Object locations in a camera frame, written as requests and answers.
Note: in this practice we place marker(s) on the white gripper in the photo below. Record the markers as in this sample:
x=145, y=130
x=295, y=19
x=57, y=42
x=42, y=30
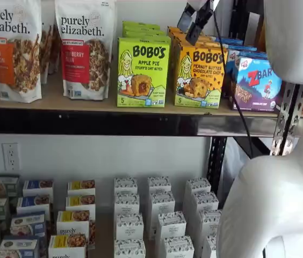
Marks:
x=197, y=2

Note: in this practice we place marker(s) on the orange Bobo's peanut butter box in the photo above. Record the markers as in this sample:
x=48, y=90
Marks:
x=174, y=29
x=178, y=37
x=200, y=80
x=208, y=43

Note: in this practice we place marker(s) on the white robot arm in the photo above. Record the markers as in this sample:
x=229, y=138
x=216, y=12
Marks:
x=288, y=201

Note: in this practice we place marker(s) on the blue Zbar box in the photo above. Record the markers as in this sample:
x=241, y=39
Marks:
x=229, y=41
x=242, y=48
x=256, y=88

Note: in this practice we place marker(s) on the green Bobo's apple pie box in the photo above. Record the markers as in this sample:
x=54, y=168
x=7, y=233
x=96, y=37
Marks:
x=146, y=35
x=143, y=75
x=143, y=30
x=140, y=24

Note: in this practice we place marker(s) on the wooden shelf board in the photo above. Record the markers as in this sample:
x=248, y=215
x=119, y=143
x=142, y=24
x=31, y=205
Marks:
x=87, y=104

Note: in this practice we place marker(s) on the white floral print box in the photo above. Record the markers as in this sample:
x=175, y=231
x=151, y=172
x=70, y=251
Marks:
x=125, y=185
x=126, y=203
x=129, y=249
x=179, y=248
x=159, y=184
x=209, y=221
x=162, y=203
x=129, y=227
x=198, y=186
x=171, y=225
x=205, y=202
x=210, y=246

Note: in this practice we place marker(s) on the yellow label granola box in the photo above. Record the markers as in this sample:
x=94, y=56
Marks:
x=80, y=203
x=72, y=223
x=81, y=186
x=66, y=247

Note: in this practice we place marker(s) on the blue label granola box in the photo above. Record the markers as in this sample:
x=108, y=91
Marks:
x=33, y=204
x=28, y=224
x=18, y=247
x=37, y=186

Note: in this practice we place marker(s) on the granola bag red label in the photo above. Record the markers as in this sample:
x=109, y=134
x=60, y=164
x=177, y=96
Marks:
x=87, y=67

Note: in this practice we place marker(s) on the white granola bag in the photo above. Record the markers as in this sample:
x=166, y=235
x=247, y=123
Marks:
x=49, y=48

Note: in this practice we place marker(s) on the granola bag orange label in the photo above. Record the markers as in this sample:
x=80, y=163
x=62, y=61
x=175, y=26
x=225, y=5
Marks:
x=14, y=67

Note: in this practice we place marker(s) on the black metal shelf frame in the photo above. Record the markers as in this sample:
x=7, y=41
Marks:
x=114, y=122

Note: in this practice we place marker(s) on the white wall outlet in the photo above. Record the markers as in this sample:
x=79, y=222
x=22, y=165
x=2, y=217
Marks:
x=11, y=157

